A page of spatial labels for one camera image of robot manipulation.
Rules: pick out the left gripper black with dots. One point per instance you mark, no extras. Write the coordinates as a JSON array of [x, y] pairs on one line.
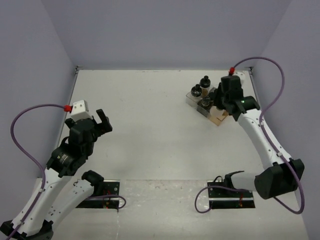
[[105, 123]]

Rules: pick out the yellow lid spice jar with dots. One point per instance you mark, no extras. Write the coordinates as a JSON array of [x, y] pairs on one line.
[[217, 113]]

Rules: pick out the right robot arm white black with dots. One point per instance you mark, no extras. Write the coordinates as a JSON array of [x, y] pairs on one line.
[[280, 171]]

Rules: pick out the brown spice jar black lid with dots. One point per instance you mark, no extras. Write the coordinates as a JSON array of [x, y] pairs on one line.
[[205, 84]]

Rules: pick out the clear tiered organizer tray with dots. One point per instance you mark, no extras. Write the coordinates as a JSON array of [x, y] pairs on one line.
[[196, 104]]

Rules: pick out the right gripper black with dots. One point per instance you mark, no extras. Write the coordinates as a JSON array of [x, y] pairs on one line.
[[219, 93]]

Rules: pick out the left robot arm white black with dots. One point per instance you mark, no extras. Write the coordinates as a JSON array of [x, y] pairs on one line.
[[43, 213]]

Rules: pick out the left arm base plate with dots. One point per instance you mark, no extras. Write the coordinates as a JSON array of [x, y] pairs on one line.
[[109, 187]]

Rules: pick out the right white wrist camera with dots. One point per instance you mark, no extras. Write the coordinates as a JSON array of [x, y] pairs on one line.
[[241, 75]]

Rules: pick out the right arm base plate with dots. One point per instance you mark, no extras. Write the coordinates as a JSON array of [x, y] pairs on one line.
[[225, 199]]

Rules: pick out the black cap bottle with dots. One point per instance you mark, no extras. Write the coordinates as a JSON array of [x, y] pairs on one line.
[[212, 96]]

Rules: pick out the black grinder pepper bottle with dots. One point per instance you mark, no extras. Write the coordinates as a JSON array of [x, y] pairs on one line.
[[205, 102]]

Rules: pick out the large white salt jar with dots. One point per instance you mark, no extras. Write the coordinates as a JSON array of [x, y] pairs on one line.
[[196, 91]]

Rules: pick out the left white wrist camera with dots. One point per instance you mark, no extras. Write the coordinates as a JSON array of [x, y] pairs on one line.
[[80, 111]]

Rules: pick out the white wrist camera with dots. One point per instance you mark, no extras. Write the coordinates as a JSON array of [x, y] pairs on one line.
[[241, 75], [80, 111]]

